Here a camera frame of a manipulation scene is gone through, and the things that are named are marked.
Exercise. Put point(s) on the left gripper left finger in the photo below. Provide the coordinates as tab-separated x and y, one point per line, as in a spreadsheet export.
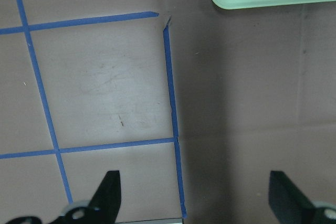
103	207

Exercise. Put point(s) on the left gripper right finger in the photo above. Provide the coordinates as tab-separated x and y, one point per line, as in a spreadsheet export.
290	205

